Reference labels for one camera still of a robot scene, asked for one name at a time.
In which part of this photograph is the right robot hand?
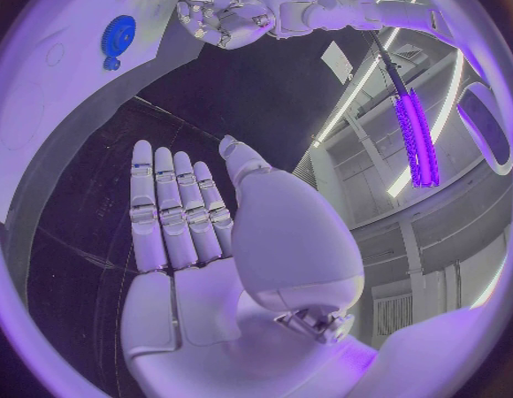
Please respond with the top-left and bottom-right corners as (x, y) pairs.
(119, 134), (379, 398)

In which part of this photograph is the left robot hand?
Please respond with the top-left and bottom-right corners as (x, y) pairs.
(174, 0), (278, 50)

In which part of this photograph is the white task board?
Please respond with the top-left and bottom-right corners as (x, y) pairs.
(0, 0), (247, 226)

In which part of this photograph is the glowing light bar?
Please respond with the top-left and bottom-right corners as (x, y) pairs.
(394, 88), (441, 189)

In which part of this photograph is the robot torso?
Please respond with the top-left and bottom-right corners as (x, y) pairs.
(421, 0), (513, 177)

